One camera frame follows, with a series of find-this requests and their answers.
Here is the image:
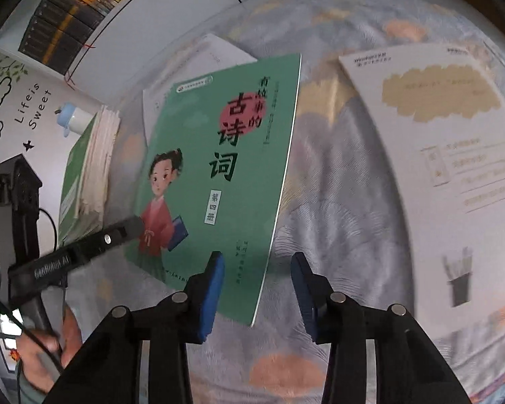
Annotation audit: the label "green book with girl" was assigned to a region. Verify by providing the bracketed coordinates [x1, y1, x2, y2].
[124, 53, 302, 327]

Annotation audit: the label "black cable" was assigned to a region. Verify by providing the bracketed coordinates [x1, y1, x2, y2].
[0, 208, 66, 404]

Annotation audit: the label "white book with beige cloud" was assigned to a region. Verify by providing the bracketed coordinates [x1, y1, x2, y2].
[339, 42, 505, 341]

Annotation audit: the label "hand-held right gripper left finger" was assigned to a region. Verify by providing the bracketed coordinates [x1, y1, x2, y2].
[42, 250, 227, 404]

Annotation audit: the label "grey floral tablecloth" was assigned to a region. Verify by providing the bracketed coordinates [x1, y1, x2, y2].
[63, 0, 505, 404]

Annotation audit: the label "white book with grey cloud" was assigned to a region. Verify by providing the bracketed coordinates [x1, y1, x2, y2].
[142, 33, 259, 144]

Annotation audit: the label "person's left hand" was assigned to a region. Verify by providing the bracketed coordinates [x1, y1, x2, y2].
[17, 303, 82, 392]

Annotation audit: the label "row of black and yellow books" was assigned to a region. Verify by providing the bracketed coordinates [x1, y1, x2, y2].
[18, 0, 161, 75]

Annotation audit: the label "black wall stickers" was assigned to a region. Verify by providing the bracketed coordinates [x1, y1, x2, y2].
[0, 50, 53, 224]

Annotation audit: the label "stack of books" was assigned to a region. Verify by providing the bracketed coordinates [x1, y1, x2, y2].
[58, 105, 122, 247]

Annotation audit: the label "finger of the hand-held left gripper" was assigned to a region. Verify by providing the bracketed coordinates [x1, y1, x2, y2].
[63, 215, 146, 264]

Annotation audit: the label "white bottle with blue cap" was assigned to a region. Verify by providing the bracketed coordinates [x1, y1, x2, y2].
[55, 102, 97, 137]

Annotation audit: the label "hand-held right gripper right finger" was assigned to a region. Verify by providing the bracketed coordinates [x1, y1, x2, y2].
[290, 252, 472, 404]

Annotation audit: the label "person's left forearm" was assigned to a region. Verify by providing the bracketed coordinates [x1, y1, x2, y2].
[14, 366, 53, 404]

